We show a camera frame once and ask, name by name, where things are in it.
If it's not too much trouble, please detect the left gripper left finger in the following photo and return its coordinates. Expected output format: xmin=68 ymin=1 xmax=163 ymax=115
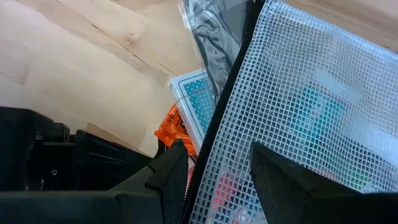
xmin=0 ymin=139 xmax=190 ymax=224

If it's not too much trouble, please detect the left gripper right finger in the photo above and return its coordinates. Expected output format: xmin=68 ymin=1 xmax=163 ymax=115
xmin=250 ymin=142 xmax=398 ymax=224

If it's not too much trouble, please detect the red snack packet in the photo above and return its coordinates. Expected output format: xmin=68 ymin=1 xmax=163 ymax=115
xmin=154 ymin=104 xmax=198 ymax=157

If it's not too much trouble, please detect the clear zip pouch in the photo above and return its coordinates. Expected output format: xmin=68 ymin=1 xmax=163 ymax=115
xmin=182 ymin=0 xmax=398 ymax=224

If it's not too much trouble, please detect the green white small box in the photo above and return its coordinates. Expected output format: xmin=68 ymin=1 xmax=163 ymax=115
xmin=169 ymin=68 xmax=219 ymax=153

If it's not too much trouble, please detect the black item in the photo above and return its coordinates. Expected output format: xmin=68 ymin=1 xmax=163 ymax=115
xmin=178 ymin=0 xmax=259 ymax=98

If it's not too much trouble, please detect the blue toothpaste tube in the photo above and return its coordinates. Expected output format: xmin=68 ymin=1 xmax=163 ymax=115
xmin=290 ymin=83 xmax=354 ymax=149

